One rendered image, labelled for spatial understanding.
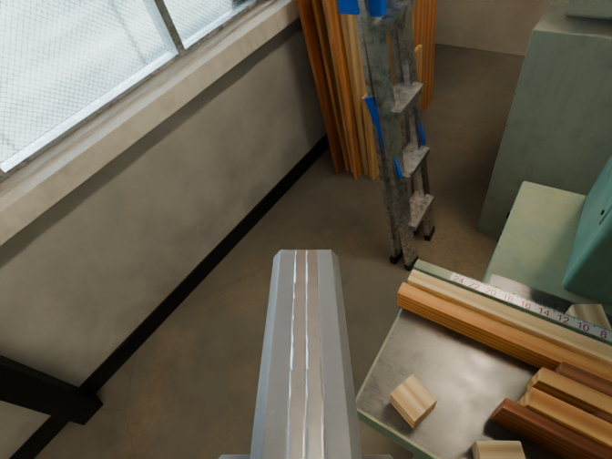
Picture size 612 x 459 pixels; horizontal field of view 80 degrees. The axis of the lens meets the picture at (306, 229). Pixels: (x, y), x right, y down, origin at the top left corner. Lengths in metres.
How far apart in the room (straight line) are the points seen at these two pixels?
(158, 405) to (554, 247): 1.43
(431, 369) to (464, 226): 1.32
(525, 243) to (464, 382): 0.34
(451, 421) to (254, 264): 1.38
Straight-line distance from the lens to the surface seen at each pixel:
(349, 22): 1.60
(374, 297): 1.58
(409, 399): 0.48
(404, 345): 0.54
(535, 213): 0.83
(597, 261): 0.67
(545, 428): 0.48
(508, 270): 0.74
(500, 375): 0.55
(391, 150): 1.20
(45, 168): 1.29
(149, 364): 1.77
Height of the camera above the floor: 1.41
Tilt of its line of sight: 51 degrees down
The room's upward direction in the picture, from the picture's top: 17 degrees counter-clockwise
